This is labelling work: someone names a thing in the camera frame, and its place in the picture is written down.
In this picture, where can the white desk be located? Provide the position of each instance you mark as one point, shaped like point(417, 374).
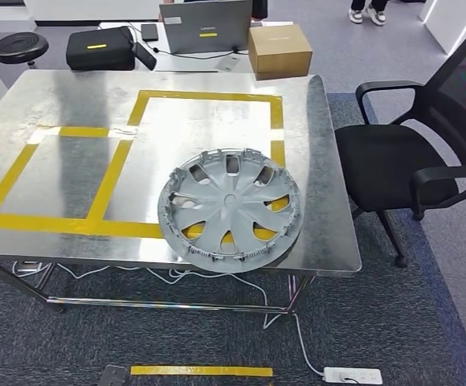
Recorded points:
point(185, 63)

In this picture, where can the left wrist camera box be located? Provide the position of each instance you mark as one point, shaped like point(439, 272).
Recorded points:
point(112, 375)

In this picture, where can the grey floor socket box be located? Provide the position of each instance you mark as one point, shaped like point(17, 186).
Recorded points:
point(29, 266)

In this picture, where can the white power strip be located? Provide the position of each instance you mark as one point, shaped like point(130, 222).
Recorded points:
point(353, 375)

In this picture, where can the steel workbench table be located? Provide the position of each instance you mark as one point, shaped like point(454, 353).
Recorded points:
point(28, 93)

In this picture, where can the black round stool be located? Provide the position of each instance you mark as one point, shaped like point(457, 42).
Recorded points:
point(20, 48)

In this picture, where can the yellow floor tape marking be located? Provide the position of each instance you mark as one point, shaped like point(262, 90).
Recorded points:
point(200, 371)

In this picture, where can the person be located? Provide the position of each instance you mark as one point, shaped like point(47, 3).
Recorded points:
point(357, 4)
point(259, 8)

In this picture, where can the grey plastic wheel hubcap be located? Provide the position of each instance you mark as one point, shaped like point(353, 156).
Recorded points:
point(228, 208)

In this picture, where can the black smartphone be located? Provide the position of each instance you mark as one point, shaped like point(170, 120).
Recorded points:
point(149, 32)

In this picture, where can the black case with yellow mark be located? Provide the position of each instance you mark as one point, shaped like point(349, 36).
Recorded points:
point(98, 49)

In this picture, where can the brown cardboard box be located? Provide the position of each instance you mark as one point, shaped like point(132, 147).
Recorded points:
point(280, 50)

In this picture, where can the black office chair with armrests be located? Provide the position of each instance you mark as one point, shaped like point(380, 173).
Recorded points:
point(378, 165)

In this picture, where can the grey case with yellow mark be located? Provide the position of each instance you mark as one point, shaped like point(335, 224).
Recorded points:
point(207, 26)

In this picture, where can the person's shoe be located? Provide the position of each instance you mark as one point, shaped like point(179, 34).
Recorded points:
point(355, 16)
point(376, 16)

